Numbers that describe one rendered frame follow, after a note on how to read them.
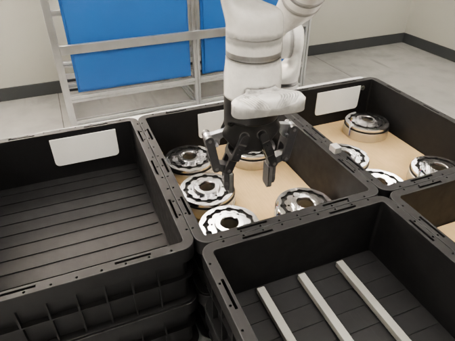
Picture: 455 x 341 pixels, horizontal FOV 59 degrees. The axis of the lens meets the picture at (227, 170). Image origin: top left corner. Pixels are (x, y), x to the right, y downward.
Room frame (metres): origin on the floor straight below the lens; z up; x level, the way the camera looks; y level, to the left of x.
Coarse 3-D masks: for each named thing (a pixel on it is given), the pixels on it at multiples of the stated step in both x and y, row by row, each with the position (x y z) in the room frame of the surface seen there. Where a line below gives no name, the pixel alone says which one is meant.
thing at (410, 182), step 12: (336, 84) 0.91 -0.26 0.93; (348, 84) 0.92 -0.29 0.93; (384, 84) 0.91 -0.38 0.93; (408, 96) 0.84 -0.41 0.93; (432, 108) 0.78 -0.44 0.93; (300, 120) 0.72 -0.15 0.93; (312, 132) 0.68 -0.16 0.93; (348, 156) 0.59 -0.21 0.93; (360, 168) 0.55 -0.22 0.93; (372, 180) 0.52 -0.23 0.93; (408, 180) 0.52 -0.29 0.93; (420, 180) 0.52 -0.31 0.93; (384, 192) 0.49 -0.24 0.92
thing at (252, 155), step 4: (272, 140) 0.76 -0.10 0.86; (272, 144) 0.74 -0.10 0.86; (252, 152) 0.71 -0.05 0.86; (256, 152) 0.71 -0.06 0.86; (260, 152) 0.71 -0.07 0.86; (244, 156) 0.70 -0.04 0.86; (248, 156) 0.69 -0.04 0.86; (252, 156) 0.69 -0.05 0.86; (256, 156) 0.69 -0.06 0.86; (260, 156) 0.69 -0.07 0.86; (264, 156) 0.70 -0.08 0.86
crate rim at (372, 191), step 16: (160, 112) 0.76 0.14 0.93; (176, 112) 0.76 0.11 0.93; (144, 128) 0.69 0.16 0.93; (304, 128) 0.69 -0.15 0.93; (320, 144) 0.63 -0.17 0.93; (160, 160) 0.57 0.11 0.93; (336, 160) 0.58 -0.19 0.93; (352, 176) 0.53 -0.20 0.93; (176, 192) 0.49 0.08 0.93; (368, 192) 0.49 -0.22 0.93; (304, 208) 0.45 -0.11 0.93; (320, 208) 0.45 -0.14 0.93; (192, 224) 0.41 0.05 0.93; (256, 224) 0.42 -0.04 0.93; (272, 224) 0.41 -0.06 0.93; (208, 240) 0.38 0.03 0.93
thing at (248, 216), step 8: (216, 208) 0.53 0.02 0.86; (224, 208) 0.53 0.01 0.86; (232, 208) 0.53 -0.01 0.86; (240, 208) 0.53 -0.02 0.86; (208, 216) 0.51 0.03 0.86; (216, 216) 0.51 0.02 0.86; (240, 216) 0.51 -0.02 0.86; (248, 216) 0.51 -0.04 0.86; (256, 216) 0.51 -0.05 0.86; (200, 224) 0.49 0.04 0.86; (208, 224) 0.49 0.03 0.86; (208, 232) 0.47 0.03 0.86; (216, 232) 0.47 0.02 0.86
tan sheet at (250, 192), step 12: (240, 168) 0.70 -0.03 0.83; (276, 168) 0.70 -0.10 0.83; (288, 168) 0.70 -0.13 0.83; (240, 180) 0.66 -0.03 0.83; (252, 180) 0.66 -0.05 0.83; (276, 180) 0.66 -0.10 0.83; (288, 180) 0.66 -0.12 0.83; (300, 180) 0.66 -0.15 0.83; (240, 192) 0.62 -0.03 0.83; (252, 192) 0.62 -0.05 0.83; (264, 192) 0.62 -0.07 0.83; (276, 192) 0.62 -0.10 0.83; (240, 204) 0.58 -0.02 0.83; (252, 204) 0.58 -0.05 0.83; (264, 204) 0.58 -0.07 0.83; (264, 216) 0.55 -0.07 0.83
